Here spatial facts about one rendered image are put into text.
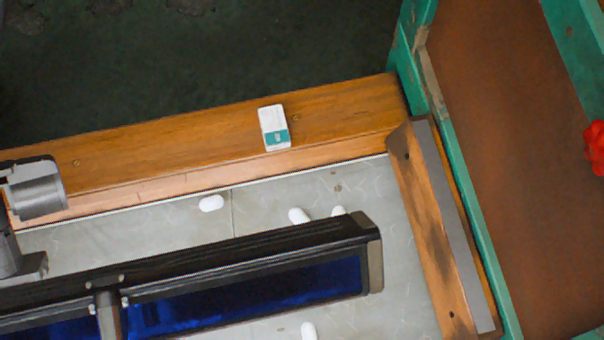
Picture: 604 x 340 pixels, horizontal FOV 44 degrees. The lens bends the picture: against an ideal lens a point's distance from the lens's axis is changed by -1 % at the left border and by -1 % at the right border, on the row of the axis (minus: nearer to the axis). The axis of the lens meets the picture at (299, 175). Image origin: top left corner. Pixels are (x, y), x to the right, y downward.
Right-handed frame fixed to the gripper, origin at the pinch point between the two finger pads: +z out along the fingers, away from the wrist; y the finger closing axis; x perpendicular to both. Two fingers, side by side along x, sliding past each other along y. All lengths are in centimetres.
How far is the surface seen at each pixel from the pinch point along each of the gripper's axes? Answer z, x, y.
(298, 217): -4.1, 7.9, 37.4
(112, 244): -4.7, 11.1, 11.8
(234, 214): -5.0, 11.4, 28.9
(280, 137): -14.1, 13.4, 37.5
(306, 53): -6, 110, 57
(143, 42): -16, 118, 15
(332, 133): -12.6, 14.8, 44.9
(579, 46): -31, -33, 57
